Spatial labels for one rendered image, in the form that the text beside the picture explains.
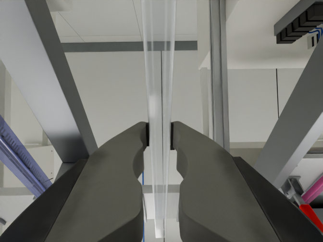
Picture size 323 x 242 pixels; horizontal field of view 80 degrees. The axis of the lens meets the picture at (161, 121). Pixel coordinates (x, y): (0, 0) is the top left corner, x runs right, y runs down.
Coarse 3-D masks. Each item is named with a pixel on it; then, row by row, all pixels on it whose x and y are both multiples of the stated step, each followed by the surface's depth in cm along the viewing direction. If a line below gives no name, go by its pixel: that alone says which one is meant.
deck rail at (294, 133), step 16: (320, 48) 23; (320, 64) 23; (304, 80) 26; (320, 80) 23; (304, 96) 26; (320, 96) 24; (288, 112) 29; (304, 112) 26; (320, 112) 24; (288, 128) 29; (304, 128) 26; (320, 128) 25; (272, 144) 34; (288, 144) 30; (304, 144) 27; (272, 160) 34; (288, 160) 30; (272, 176) 34
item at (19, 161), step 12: (0, 120) 12; (0, 132) 12; (12, 132) 14; (0, 144) 13; (12, 144) 14; (0, 156) 14; (12, 156) 14; (24, 156) 15; (12, 168) 15; (24, 168) 15; (36, 168) 16; (24, 180) 16; (36, 180) 16; (48, 180) 18; (36, 192) 17
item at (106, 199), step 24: (120, 144) 10; (144, 144) 12; (96, 168) 8; (120, 168) 8; (72, 192) 7; (96, 192) 7; (120, 192) 7; (72, 216) 6; (96, 216) 6; (120, 216) 6; (48, 240) 5; (72, 240) 5; (96, 240) 5; (120, 240) 6
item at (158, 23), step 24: (144, 0) 7; (168, 0) 7; (144, 24) 8; (168, 24) 8; (144, 48) 9; (168, 48) 9; (168, 72) 9; (168, 96) 10; (168, 120) 12; (168, 144) 13; (168, 168) 15
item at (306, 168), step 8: (312, 152) 37; (320, 152) 37; (304, 160) 32; (312, 160) 32; (320, 160) 32; (296, 168) 33; (304, 168) 33; (312, 168) 33; (320, 168) 33; (304, 176) 35; (312, 176) 35; (320, 176) 35; (304, 184) 37; (312, 184) 36; (320, 200) 41
